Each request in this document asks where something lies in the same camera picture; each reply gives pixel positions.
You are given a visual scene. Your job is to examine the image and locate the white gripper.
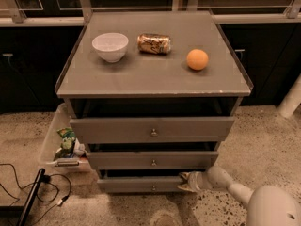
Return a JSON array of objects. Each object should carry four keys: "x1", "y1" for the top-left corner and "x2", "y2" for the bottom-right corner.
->
[{"x1": 177, "y1": 171, "x2": 208, "y2": 193}]

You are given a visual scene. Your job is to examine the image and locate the grey bottom drawer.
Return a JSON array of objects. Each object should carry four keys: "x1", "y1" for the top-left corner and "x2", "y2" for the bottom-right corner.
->
[{"x1": 97, "y1": 169, "x2": 183, "y2": 193}]

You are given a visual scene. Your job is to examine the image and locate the grey drawer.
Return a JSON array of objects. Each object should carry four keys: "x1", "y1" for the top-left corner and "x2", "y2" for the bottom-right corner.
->
[
  {"x1": 87, "y1": 151, "x2": 218, "y2": 170},
  {"x1": 97, "y1": 169, "x2": 183, "y2": 193},
  {"x1": 70, "y1": 117, "x2": 234, "y2": 144}
]

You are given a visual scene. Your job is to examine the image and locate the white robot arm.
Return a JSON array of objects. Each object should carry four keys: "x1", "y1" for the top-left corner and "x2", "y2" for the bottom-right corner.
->
[{"x1": 178, "y1": 166, "x2": 301, "y2": 226}]

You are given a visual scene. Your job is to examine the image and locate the grey middle drawer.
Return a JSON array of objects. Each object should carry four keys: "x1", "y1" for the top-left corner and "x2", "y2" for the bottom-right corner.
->
[{"x1": 87, "y1": 151, "x2": 218, "y2": 170}]

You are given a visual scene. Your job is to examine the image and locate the grey top drawer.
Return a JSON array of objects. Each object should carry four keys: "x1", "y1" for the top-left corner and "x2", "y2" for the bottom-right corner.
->
[{"x1": 70, "y1": 117, "x2": 234, "y2": 144}]

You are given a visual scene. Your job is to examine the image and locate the grey drawer cabinet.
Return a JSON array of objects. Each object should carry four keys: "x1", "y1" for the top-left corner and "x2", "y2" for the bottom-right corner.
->
[{"x1": 55, "y1": 10, "x2": 254, "y2": 193}]

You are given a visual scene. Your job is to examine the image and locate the orange fruit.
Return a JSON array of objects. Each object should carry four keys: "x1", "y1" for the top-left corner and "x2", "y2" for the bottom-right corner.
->
[{"x1": 186, "y1": 49, "x2": 209, "y2": 71}]

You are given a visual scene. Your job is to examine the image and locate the green snack bag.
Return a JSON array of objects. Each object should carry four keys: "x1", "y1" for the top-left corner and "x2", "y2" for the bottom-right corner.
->
[{"x1": 55, "y1": 127, "x2": 76, "y2": 160}]

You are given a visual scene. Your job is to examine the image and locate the clear plastic storage bin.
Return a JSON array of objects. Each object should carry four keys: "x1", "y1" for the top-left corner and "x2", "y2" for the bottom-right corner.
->
[{"x1": 38, "y1": 104, "x2": 91, "y2": 173}]

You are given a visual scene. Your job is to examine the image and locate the crushed gold soda can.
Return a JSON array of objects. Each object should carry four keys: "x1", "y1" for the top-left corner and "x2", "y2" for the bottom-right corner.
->
[{"x1": 137, "y1": 33, "x2": 171, "y2": 55}]

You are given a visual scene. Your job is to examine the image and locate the black flat bar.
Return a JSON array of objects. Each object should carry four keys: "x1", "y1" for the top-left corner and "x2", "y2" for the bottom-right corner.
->
[{"x1": 16, "y1": 169, "x2": 45, "y2": 226}]

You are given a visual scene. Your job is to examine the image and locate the white ceramic bowl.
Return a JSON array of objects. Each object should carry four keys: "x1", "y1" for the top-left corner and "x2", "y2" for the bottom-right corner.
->
[{"x1": 92, "y1": 33, "x2": 129, "y2": 63}]

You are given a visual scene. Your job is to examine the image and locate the white post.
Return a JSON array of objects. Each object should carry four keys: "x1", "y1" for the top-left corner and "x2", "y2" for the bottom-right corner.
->
[{"x1": 277, "y1": 74, "x2": 301, "y2": 118}]

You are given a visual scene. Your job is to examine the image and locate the black cable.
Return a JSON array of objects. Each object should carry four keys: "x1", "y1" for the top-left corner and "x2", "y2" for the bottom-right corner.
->
[{"x1": 0, "y1": 162, "x2": 72, "y2": 226}]

